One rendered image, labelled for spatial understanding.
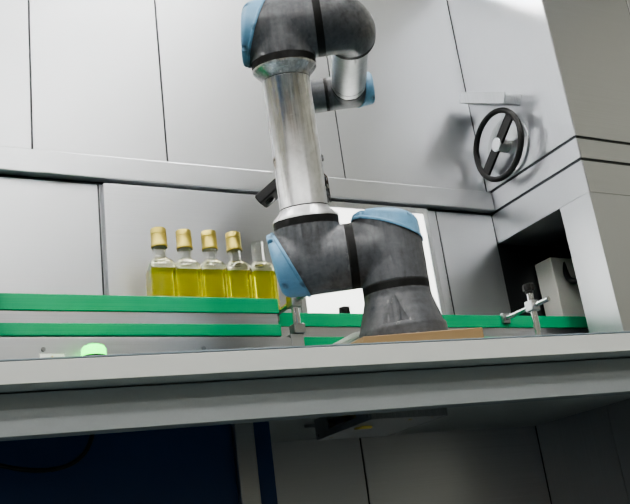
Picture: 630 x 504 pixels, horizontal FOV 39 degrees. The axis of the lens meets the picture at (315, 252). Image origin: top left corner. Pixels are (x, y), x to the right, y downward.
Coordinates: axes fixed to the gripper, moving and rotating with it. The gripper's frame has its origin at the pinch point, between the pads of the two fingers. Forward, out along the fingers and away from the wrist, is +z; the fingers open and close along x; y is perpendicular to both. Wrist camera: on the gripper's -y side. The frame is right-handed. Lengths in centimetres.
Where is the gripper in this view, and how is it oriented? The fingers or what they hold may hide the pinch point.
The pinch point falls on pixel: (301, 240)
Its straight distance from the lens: 201.0
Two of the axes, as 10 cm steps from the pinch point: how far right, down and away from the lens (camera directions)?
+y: 9.4, -2.0, -2.7
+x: 3.1, 2.4, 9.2
